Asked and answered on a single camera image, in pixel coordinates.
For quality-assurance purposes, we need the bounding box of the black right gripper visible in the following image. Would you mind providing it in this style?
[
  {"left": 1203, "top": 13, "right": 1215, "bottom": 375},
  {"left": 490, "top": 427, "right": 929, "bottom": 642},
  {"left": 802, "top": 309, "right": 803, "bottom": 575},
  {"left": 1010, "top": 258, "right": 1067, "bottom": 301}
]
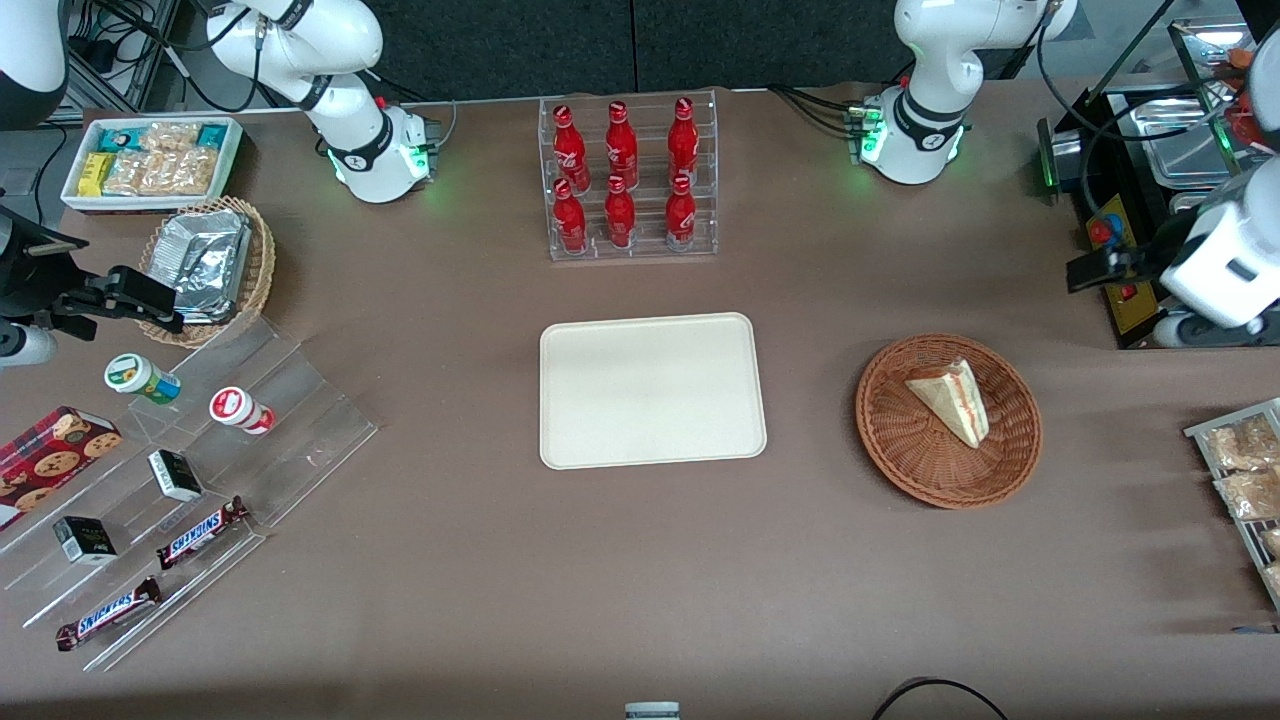
[{"left": 0, "top": 205, "right": 187, "bottom": 341}]

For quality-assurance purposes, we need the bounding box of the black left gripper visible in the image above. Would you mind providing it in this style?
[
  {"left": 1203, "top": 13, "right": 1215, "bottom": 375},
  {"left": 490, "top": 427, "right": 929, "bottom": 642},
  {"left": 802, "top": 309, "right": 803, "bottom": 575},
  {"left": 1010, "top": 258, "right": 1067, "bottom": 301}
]
[{"left": 1066, "top": 225, "right": 1187, "bottom": 294}]

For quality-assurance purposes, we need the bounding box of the triangle sandwich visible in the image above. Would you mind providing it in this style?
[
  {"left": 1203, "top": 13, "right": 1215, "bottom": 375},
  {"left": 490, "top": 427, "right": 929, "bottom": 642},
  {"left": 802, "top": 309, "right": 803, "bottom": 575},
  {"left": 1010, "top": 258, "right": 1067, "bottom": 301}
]
[{"left": 905, "top": 358, "right": 991, "bottom": 449}]

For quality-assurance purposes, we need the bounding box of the stainless steel tray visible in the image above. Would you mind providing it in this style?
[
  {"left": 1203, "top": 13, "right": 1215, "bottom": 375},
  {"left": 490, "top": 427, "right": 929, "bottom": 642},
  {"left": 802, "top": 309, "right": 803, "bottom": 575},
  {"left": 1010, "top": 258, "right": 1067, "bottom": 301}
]
[{"left": 1105, "top": 85, "right": 1246, "bottom": 186}]

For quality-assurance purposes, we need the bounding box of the light wicker basket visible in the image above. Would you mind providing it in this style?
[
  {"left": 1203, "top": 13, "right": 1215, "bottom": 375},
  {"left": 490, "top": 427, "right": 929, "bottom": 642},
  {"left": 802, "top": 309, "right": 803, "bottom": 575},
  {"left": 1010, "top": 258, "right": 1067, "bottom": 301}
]
[{"left": 137, "top": 196, "right": 276, "bottom": 349}]

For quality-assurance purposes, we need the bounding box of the tray of packaged snacks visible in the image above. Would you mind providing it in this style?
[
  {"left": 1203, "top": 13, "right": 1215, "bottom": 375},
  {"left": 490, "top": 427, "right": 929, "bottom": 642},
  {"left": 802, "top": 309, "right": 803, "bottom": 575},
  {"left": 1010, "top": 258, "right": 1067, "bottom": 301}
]
[{"left": 1183, "top": 398, "right": 1280, "bottom": 613}]

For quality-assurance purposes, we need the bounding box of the brown wicker basket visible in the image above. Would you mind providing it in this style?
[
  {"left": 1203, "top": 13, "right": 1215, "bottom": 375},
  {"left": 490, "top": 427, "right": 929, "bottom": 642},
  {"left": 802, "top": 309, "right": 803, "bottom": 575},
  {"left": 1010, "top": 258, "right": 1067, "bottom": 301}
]
[{"left": 855, "top": 333, "right": 1043, "bottom": 510}]

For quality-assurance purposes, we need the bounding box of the cream plastic tray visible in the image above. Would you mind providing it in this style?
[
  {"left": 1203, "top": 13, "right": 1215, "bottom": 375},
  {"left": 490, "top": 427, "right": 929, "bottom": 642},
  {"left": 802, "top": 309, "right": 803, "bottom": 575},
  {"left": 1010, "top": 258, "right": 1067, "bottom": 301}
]
[{"left": 539, "top": 312, "right": 768, "bottom": 471}]

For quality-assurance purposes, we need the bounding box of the black control box yellow panel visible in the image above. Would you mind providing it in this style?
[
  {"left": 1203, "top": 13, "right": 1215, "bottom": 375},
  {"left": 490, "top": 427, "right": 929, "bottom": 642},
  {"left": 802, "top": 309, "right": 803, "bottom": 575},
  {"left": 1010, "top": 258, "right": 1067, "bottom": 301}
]
[{"left": 1037, "top": 85, "right": 1280, "bottom": 351}]

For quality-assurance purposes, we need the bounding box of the green lid yogurt cup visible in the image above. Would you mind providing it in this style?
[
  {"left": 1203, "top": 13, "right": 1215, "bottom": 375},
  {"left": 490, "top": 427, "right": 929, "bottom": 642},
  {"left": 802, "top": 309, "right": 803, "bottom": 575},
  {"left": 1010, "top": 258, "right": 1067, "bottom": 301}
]
[{"left": 104, "top": 353, "right": 183, "bottom": 405}]

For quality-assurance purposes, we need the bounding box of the silver foil pouch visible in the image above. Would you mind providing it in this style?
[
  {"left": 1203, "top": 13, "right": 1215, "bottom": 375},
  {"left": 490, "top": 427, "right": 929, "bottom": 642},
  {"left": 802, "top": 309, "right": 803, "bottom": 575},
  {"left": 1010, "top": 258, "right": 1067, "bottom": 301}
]
[{"left": 152, "top": 210, "right": 251, "bottom": 324}]

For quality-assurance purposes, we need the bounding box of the white plastic snack bin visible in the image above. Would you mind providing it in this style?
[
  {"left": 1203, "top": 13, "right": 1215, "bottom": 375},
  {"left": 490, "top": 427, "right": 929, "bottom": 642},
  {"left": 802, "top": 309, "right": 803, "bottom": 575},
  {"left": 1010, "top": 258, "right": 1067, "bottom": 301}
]
[{"left": 60, "top": 117, "right": 244, "bottom": 214}]

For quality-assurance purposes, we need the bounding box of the clear nut snack bag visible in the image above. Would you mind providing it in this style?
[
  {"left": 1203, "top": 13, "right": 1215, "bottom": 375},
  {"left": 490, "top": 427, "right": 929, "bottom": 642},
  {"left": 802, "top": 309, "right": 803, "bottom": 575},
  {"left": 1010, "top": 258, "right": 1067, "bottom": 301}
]
[
  {"left": 103, "top": 152, "right": 151, "bottom": 197},
  {"left": 140, "top": 122, "right": 201, "bottom": 155},
  {"left": 146, "top": 148, "right": 219, "bottom": 197}
]

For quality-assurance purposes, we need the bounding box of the red lid yogurt cup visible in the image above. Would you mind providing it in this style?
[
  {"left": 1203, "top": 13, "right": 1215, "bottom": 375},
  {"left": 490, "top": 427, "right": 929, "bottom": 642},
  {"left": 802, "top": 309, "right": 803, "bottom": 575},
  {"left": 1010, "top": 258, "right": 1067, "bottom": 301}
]
[{"left": 209, "top": 386, "right": 276, "bottom": 435}]

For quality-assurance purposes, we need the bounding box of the red tartan cookie box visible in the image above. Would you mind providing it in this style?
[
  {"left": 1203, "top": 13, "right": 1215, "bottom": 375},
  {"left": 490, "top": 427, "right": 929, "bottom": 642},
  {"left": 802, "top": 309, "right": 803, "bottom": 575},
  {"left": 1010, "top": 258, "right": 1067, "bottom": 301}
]
[{"left": 0, "top": 405, "right": 123, "bottom": 531}]

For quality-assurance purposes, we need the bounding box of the small black box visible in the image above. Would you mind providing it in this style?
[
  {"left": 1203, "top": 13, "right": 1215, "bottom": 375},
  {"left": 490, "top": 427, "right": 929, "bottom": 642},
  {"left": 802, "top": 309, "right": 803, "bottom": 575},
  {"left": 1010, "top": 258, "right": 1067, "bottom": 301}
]
[
  {"left": 52, "top": 516, "right": 119, "bottom": 566},
  {"left": 148, "top": 449, "right": 204, "bottom": 503}
]

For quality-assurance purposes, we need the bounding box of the clear acrylic stepped stand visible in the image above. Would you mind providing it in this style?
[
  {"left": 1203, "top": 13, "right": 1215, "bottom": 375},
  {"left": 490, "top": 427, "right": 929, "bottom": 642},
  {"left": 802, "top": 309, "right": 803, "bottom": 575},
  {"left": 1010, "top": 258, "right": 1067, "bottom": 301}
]
[{"left": 0, "top": 318, "right": 379, "bottom": 673}]

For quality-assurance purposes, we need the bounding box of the Snickers chocolate bar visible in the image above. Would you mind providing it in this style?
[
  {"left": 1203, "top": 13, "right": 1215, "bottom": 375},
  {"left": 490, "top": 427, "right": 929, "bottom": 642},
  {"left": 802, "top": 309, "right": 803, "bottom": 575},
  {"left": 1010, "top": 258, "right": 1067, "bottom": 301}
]
[
  {"left": 55, "top": 577, "right": 163, "bottom": 652},
  {"left": 156, "top": 496, "right": 251, "bottom": 571}
]

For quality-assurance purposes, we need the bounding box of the red cola bottle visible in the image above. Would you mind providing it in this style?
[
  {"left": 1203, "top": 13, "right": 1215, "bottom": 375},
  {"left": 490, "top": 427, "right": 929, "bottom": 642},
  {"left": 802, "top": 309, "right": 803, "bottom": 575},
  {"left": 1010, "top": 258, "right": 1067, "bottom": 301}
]
[
  {"left": 605, "top": 101, "right": 639, "bottom": 189},
  {"left": 553, "top": 178, "right": 588, "bottom": 254},
  {"left": 668, "top": 97, "right": 699, "bottom": 186},
  {"left": 604, "top": 175, "right": 637, "bottom": 249},
  {"left": 553, "top": 104, "right": 591, "bottom": 191},
  {"left": 665, "top": 175, "right": 697, "bottom": 251}
]

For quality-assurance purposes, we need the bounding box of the clear acrylic bottle rack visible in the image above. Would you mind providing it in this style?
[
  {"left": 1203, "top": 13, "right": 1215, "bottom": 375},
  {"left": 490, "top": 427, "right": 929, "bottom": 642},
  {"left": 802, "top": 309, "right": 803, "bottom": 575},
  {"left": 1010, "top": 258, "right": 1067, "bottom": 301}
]
[{"left": 538, "top": 89, "right": 719, "bottom": 262}]

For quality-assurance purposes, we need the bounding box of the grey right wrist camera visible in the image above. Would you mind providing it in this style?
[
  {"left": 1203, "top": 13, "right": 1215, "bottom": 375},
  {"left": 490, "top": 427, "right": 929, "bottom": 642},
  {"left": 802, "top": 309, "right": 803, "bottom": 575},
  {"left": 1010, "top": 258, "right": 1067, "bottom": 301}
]
[{"left": 0, "top": 325, "right": 59, "bottom": 369}]

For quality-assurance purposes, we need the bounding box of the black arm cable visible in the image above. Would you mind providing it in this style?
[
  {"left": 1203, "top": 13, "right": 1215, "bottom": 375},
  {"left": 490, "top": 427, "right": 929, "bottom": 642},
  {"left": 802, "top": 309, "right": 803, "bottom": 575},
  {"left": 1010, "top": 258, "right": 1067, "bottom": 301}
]
[{"left": 1035, "top": 0, "right": 1241, "bottom": 261}]

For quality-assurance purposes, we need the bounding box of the aluminium frame rack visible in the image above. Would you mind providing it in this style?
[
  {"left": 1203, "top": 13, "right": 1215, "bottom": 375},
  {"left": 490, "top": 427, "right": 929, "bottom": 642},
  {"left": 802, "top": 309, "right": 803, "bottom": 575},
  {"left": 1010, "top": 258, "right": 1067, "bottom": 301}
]
[{"left": 45, "top": 0, "right": 183, "bottom": 123}]

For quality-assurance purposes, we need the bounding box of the black base cable bundle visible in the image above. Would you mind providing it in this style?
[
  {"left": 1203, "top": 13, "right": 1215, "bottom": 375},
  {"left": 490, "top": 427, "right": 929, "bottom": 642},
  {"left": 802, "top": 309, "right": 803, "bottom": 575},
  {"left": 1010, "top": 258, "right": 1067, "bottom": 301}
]
[{"left": 768, "top": 84, "right": 873, "bottom": 137}]

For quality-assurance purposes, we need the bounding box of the black floor cable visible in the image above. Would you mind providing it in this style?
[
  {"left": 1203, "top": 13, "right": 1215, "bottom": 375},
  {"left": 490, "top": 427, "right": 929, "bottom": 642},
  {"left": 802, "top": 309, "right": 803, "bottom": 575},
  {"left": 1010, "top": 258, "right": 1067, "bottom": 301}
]
[{"left": 870, "top": 678, "right": 1011, "bottom": 720}]

